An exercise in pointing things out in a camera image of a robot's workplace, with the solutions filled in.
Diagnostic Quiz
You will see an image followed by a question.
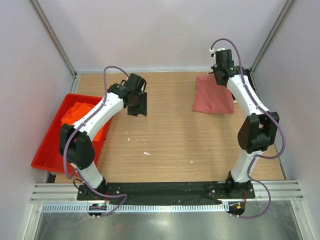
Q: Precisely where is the red plastic bin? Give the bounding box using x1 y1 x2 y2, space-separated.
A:
31 93 101 174

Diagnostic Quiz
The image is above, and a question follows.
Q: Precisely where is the folded black t shirt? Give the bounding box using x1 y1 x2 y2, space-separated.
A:
243 68 257 93

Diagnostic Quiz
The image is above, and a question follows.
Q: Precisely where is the pink polo t shirt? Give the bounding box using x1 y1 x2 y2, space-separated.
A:
192 74 235 114

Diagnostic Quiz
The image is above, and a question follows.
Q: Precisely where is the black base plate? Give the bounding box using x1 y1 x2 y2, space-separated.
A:
76 181 256 201

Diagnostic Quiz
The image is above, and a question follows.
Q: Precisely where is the orange t shirt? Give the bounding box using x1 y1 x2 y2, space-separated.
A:
60 101 110 142

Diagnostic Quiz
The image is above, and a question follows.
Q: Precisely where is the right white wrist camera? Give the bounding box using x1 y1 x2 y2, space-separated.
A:
209 48 225 57

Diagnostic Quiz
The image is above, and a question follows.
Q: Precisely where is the white slotted cable duct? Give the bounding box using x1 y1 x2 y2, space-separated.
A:
42 202 229 213

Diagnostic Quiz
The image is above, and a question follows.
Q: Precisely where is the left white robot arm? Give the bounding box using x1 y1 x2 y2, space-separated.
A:
59 73 147 198

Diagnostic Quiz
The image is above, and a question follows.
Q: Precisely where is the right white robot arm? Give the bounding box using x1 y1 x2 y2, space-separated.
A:
210 48 280 198

